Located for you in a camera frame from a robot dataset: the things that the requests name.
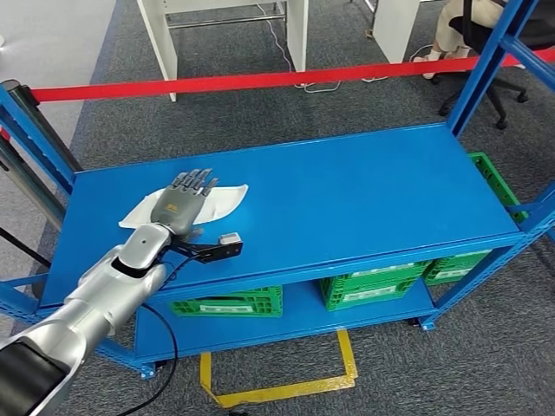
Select person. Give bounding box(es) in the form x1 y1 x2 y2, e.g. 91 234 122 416
422 0 508 81

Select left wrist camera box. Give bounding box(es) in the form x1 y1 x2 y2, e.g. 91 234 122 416
201 232 244 265

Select white desk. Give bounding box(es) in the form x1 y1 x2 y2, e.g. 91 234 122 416
372 0 421 64
137 0 310 103

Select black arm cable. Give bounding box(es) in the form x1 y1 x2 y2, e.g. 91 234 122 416
115 252 205 416

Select white curved plastic part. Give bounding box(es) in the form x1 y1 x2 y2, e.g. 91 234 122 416
119 183 249 230

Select black office chair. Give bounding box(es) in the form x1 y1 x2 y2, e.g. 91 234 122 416
438 0 555 131

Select red barrier belt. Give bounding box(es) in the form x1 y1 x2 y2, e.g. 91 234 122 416
0 47 555 142

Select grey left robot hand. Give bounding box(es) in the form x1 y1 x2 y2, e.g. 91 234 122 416
150 167 219 241

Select silver stanchion post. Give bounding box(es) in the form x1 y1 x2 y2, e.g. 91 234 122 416
0 133 66 231

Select green plastic crate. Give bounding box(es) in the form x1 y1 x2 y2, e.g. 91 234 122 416
319 259 433 312
169 285 283 319
422 152 530 287

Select blue metal shelf rack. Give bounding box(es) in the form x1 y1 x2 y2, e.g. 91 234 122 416
0 0 555 380

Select white floor cable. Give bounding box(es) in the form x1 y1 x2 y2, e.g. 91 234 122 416
255 3 344 94

